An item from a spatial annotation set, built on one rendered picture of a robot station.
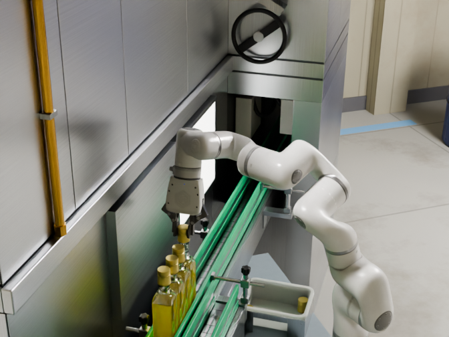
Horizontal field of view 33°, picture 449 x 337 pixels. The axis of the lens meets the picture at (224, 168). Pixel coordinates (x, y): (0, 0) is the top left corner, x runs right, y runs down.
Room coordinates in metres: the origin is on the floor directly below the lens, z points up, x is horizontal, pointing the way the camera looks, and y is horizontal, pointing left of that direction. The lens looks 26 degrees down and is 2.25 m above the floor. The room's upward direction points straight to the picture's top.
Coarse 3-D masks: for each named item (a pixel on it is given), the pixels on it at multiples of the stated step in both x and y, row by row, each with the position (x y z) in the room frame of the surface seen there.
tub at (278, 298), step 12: (252, 288) 2.07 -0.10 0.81; (264, 288) 2.07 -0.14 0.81; (276, 288) 2.06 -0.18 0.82; (288, 288) 2.05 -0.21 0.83; (300, 288) 2.04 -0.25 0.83; (312, 288) 2.03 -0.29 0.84; (252, 300) 2.06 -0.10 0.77; (264, 300) 2.06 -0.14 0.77; (276, 300) 2.05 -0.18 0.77; (288, 300) 2.04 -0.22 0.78; (264, 312) 1.90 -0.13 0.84; (276, 312) 1.90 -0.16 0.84; (288, 312) 1.99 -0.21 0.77
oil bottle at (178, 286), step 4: (180, 280) 1.70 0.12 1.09; (172, 284) 1.68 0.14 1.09; (176, 284) 1.68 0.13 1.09; (180, 284) 1.69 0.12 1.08; (184, 284) 1.72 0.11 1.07; (172, 288) 1.68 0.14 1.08; (176, 288) 1.68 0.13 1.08; (180, 288) 1.69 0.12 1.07; (184, 288) 1.72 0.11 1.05; (176, 292) 1.67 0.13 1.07; (180, 292) 1.68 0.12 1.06; (184, 292) 1.71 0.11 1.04; (180, 296) 1.68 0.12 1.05; (184, 296) 1.71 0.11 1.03; (180, 300) 1.68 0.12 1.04; (184, 300) 1.71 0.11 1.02; (180, 304) 1.68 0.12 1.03; (184, 304) 1.71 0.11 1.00; (180, 308) 1.68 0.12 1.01; (184, 308) 1.71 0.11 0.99; (180, 312) 1.68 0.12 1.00; (184, 312) 1.71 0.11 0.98; (180, 316) 1.68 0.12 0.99; (184, 316) 1.71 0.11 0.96; (180, 320) 1.68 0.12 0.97
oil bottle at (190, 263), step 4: (188, 260) 1.80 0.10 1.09; (192, 260) 1.81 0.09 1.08; (184, 264) 1.79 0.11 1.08; (188, 264) 1.79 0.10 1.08; (192, 264) 1.81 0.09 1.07; (188, 268) 1.79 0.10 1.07; (192, 268) 1.80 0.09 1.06; (192, 272) 1.80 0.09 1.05; (192, 276) 1.80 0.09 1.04; (192, 280) 1.80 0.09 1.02; (192, 284) 1.80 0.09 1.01; (192, 288) 1.80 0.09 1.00; (192, 292) 1.80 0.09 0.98; (192, 296) 1.80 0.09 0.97; (192, 300) 1.80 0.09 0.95
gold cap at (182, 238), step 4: (180, 224) 1.83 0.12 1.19; (184, 224) 1.83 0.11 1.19; (180, 228) 1.81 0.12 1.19; (184, 228) 1.81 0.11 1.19; (180, 232) 1.80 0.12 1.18; (184, 232) 1.80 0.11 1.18; (180, 236) 1.80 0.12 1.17; (184, 236) 1.80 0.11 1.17; (180, 240) 1.80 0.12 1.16; (184, 240) 1.80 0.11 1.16; (188, 240) 1.80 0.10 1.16
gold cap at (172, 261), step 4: (168, 256) 1.71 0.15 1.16; (172, 256) 1.71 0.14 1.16; (176, 256) 1.71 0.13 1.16; (168, 260) 1.69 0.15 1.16; (172, 260) 1.69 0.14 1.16; (176, 260) 1.69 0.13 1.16; (168, 264) 1.69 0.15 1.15; (172, 264) 1.69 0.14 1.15; (176, 264) 1.69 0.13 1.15; (172, 268) 1.69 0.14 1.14; (176, 268) 1.69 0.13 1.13; (172, 272) 1.69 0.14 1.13; (176, 272) 1.69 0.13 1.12
